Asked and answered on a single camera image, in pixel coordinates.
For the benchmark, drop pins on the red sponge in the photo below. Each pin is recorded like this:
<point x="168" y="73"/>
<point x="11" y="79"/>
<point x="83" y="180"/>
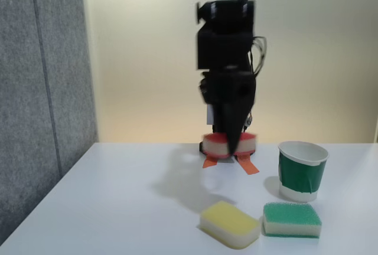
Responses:
<point x="214" y="145"/>

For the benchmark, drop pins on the white controller board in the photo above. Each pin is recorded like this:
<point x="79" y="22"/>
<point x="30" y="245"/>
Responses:
<point x="210" y="114"/>

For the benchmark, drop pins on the orange tape strip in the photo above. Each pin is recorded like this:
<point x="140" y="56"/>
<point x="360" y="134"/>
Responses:
<point x="210" y="163"/>
<point x="249" y="166"/>

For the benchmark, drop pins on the white paper cup green band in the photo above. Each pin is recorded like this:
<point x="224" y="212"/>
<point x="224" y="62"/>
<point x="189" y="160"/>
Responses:
<point x="298" y="175"/>

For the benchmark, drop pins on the yellow sponge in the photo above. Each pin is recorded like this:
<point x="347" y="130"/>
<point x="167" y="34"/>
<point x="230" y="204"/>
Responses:
<point x="227" y="219"/>

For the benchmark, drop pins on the green sponge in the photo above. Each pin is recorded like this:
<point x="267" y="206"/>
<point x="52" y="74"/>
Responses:
<point x="291" y="213"/>

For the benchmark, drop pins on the grey felt partition panel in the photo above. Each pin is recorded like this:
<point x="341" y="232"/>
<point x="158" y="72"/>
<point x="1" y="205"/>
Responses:
<point x="35" y="89"/>

